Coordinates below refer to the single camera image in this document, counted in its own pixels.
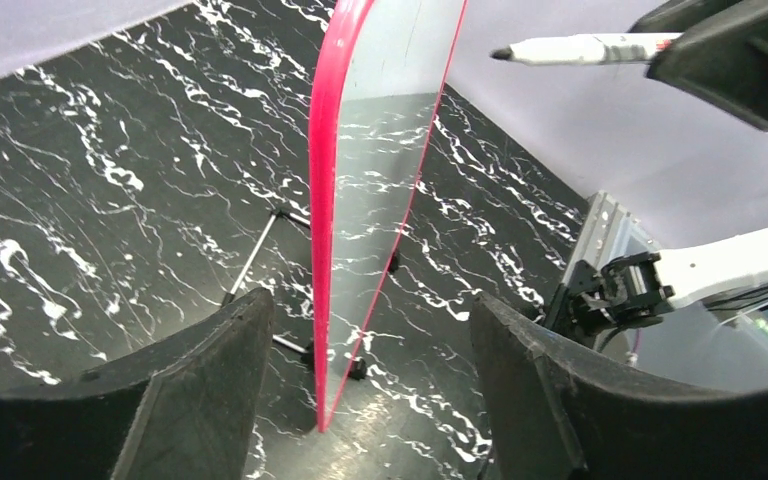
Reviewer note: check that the pink framed whiteboard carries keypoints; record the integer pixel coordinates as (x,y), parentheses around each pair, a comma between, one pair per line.
(377,85)

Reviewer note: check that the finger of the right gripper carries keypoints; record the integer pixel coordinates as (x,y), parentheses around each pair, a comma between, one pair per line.
(723,63)
(696,16)

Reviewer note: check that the white whiteboard marker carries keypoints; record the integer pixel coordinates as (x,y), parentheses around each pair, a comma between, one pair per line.
(587,49)

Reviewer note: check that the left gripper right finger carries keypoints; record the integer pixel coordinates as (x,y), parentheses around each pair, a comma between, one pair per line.
(559,410)

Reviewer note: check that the aluminium front rail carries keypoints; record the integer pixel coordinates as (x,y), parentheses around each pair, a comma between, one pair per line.
(610,230)

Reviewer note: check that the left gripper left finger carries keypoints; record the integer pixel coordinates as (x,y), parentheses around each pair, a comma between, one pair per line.
(181,408)

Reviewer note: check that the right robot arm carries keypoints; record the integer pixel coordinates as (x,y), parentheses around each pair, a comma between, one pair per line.
(636,291)

